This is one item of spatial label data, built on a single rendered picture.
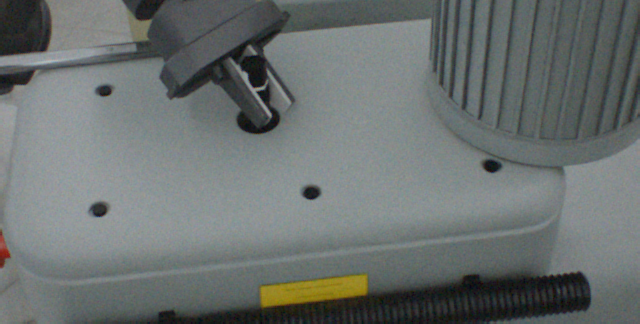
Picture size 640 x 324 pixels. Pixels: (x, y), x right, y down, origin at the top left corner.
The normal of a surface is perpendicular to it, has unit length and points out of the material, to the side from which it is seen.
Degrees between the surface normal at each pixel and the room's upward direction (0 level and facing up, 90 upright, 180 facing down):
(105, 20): 0
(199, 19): 31
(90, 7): 0
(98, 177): 0
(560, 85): 90
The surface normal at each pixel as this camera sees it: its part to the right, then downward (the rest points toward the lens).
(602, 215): -0.04, -0.71
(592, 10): 0.07, 0.70
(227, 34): 0.33, -0.36
